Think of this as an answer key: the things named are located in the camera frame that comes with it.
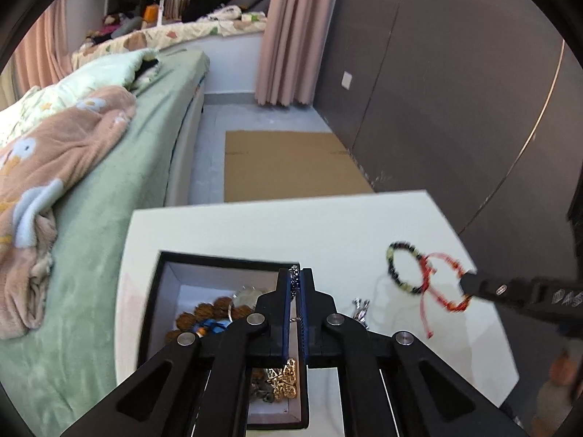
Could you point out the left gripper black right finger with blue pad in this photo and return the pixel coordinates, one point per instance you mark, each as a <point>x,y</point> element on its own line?
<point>318,345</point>

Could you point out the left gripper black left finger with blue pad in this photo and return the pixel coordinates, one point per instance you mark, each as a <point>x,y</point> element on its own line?
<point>272,346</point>

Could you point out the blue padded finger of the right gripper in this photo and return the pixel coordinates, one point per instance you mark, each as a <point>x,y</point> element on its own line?
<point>510,293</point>

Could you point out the black jewelry box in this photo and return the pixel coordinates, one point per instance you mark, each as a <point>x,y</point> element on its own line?
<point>182,282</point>

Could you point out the person's right hand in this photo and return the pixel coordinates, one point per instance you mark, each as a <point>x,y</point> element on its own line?
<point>557,395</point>

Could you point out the small silver charm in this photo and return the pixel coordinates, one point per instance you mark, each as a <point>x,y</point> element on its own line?
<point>361,311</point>

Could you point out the flat brown cardboard sheet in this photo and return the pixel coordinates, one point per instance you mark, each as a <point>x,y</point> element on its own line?
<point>269,165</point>

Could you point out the dark brown wardrobe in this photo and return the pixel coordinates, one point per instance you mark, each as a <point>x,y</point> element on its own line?
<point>478,102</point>

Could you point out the green bed mattress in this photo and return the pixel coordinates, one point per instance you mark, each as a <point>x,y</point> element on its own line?
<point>54,374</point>

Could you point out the light green floral quilt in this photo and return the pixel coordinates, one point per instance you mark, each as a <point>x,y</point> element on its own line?
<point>130,70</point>

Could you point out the pink duck pattern blanket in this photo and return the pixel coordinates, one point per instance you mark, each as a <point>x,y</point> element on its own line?
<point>37,170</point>

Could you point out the pink curtain right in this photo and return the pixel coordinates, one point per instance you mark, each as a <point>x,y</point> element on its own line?
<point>291,51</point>

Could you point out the pink curtain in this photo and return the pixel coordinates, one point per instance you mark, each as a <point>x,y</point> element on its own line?
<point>42,57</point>
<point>291,51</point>

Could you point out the window seat floral cushion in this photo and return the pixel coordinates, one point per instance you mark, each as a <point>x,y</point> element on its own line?
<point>160,38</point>

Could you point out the plush doll toys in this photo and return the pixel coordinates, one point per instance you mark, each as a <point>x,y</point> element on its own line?
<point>114,26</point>

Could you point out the pink curtain left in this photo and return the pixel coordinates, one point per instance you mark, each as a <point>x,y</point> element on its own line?
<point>42,57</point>

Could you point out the white wall socket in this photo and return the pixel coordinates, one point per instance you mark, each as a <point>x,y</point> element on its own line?
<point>346,80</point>

